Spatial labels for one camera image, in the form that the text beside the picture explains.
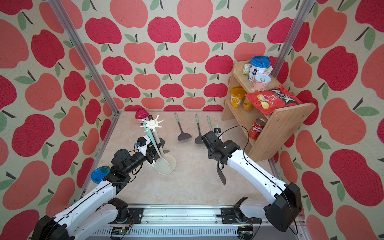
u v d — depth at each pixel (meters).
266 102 0.63
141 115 1.07
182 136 1.06
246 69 0.78
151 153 0.68
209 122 1.15
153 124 0.62
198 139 1.04
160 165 0.78
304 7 0.69
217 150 0.53
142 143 0.62
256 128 0.72
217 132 0.69
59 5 0.69
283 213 0.38
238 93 0.89
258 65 0.69
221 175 0.80
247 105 0.89
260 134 0.69
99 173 0.78
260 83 0.67
